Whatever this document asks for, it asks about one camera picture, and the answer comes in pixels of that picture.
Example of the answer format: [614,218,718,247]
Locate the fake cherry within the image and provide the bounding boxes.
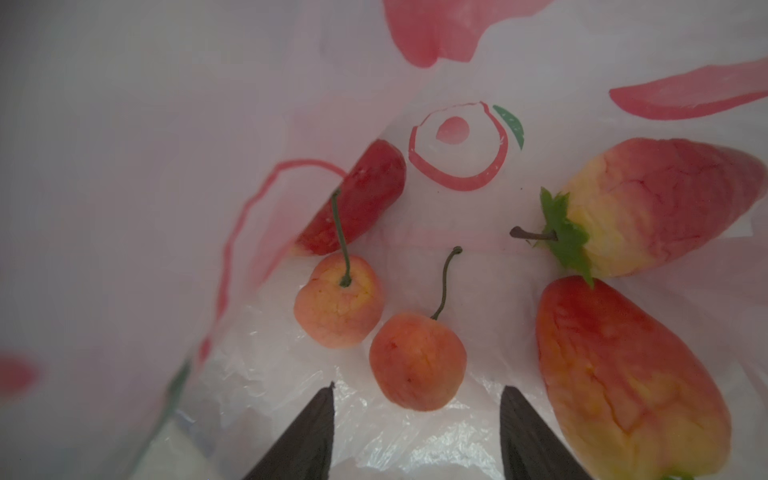
[293,190,385,349]
[369,246,467,412]

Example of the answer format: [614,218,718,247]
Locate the fake strawberry with leaves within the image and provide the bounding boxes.
[510,138,767,286]

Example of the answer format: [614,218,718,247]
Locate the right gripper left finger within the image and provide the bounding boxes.
[243,382,335,480]

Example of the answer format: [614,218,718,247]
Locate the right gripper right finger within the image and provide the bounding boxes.
[500,386,592,480]

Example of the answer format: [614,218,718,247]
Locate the red fake chili piece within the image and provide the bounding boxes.
[292,139,407,256]

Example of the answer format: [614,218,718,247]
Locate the fake red yellow mango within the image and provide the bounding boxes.
[536,276,732,479]

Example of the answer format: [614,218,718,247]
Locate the pink plastic bag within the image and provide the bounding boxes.
[1,1,767,479]

